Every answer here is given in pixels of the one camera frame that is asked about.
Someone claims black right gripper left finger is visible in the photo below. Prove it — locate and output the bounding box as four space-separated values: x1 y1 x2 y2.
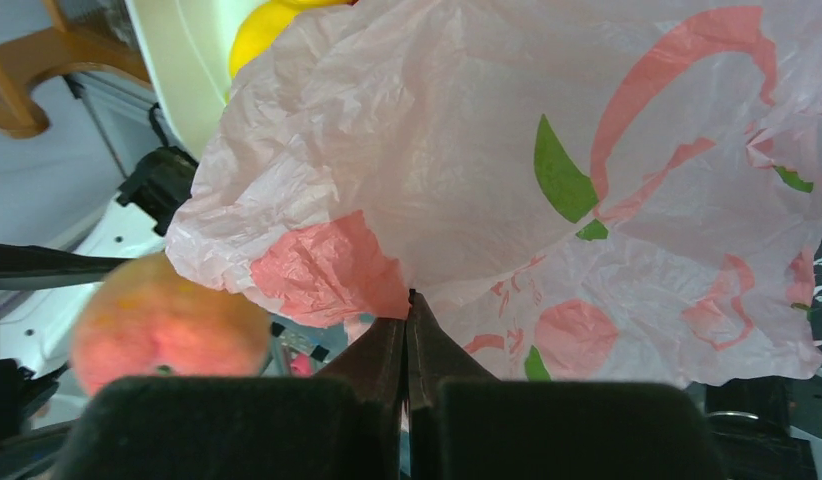
54 319 405 479

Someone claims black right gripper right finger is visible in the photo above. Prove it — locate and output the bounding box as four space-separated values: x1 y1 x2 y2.
406 292 724 479

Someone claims orange pink peach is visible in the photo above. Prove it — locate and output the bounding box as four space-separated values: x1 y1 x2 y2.
69 252 271 396

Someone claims pink plastic grocery bag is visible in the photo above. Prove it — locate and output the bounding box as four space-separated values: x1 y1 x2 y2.
166 1 822 387

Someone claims yellow banana bunch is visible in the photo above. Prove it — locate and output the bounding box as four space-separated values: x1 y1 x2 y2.
228 0 350 79

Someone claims white fruit tray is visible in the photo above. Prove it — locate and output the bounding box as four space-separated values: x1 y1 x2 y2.
126 0 261 158

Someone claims wooden rack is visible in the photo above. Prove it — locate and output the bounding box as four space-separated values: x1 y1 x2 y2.
0 1 151 139

